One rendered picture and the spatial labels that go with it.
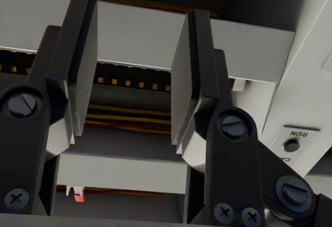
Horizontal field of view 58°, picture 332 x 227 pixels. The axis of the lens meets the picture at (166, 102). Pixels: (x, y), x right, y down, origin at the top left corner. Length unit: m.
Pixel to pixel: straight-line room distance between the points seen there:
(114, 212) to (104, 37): 0.42
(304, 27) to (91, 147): 0.32
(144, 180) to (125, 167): 0.03
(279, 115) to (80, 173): 0.24
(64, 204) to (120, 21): 0.45
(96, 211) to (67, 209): 0.05
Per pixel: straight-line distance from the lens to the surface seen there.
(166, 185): 0.39
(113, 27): 0.24
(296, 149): 0.35
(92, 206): 0.62
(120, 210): 0.61
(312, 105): 0.31
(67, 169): 0.38
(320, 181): 0.46
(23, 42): 0.26
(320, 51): 0.27
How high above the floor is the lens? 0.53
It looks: 42 degrees up
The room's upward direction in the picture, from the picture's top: 166 degrees counter-clockwise
